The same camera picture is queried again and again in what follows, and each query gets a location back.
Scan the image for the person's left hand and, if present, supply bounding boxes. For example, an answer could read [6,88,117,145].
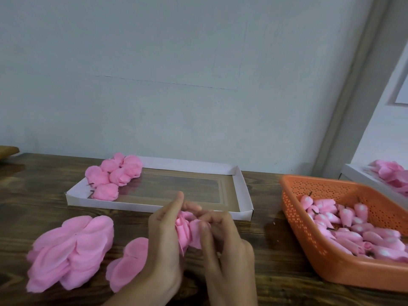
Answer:
[142,191,204,297]

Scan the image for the person's right hand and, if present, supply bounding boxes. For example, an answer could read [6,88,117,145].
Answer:
[198,210,259,306]

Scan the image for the stack of pink petals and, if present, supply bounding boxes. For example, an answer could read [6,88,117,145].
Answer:
[105,237,149,293]
[25,215,116,294]

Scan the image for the white shallow tray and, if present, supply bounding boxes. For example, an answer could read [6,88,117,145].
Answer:
[65,156,255,221]

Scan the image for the pink petal flower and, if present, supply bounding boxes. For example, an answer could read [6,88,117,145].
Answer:
[122,155,144,180]

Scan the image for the group of finished pink roses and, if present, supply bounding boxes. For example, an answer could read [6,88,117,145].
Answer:
[85,153,144,202]

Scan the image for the pink rose buds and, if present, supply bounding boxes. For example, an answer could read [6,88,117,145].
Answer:
[300,195,408,262]

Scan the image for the pile of pink petals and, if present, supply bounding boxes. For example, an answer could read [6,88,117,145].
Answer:
[366,160,408,195]

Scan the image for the orange plastic basket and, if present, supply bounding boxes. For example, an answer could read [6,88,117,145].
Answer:
[281,175,408,293]

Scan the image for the white paper notice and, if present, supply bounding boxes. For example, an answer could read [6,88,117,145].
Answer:
[394,70,408,105]

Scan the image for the grey door frame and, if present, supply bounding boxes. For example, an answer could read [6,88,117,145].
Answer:
[312,0,408,178]

